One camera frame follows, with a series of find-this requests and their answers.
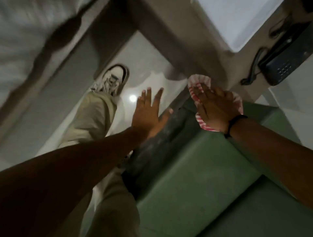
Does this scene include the person's left hand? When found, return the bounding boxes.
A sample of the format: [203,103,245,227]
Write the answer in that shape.
[132,87,174,139]

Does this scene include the person's right hand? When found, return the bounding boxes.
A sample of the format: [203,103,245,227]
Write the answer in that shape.
[190,83,242,134]

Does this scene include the red white striped cloth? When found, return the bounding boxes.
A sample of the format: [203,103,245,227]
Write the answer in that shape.
[187,74,244,132]

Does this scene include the person's left forearm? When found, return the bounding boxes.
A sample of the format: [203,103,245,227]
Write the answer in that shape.
[0,127,151,237]

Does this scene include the person's right forearm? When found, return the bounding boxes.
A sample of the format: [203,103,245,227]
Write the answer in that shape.
[229,117,313,211]

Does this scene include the white sneaker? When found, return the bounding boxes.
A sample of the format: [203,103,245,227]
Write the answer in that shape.
[90,64,130,97]

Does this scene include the black wristband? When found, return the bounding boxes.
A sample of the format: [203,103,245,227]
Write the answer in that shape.
[224,114,248,139]

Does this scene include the beige trousers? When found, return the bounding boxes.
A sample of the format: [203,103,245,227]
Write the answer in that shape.
[58,91,142,237]

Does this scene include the green seat cushion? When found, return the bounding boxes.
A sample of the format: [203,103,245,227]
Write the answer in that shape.
[136,101,313,237]

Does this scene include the white flat pad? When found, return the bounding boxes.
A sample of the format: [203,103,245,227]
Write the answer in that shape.
[194,0,284,53]

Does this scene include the dark desk telephone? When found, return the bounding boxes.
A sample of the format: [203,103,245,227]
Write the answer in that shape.
[258,23,313,86]

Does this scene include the white bed sheet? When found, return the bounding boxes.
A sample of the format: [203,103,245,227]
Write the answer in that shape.
[0,0,109,108]

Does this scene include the black telephone cord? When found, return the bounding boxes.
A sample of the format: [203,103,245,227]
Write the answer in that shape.
[240,47,267,86]

